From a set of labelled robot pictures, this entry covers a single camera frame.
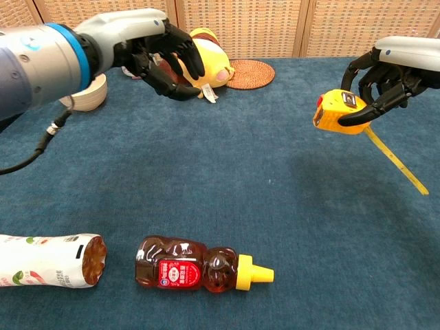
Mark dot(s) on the cream bowl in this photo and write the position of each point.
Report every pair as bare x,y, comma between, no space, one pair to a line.
89,98

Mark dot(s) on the white-sleeved tea drink bottle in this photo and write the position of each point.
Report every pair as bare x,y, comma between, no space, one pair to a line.
44,258

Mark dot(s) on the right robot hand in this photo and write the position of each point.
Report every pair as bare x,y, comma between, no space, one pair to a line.
412,55

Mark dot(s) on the woven folding screen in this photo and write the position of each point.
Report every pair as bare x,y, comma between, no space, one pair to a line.
240,27

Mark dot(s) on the blue table cloth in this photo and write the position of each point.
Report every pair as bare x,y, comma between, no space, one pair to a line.
240,172

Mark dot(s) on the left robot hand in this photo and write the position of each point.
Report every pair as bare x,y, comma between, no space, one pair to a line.
137,31

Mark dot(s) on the yellow plush toy brown cape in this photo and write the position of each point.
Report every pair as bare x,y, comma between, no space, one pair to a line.
213,58

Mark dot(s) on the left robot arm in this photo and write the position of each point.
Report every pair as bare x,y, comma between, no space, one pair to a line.
34,68

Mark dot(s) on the bear-shaped honey bottle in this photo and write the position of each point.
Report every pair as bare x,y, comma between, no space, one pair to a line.
172,261

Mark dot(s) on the round woven rattan coaster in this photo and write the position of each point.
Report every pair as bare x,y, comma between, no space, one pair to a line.
254,74

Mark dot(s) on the yellow tape measure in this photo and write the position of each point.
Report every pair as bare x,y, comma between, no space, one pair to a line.
330,117

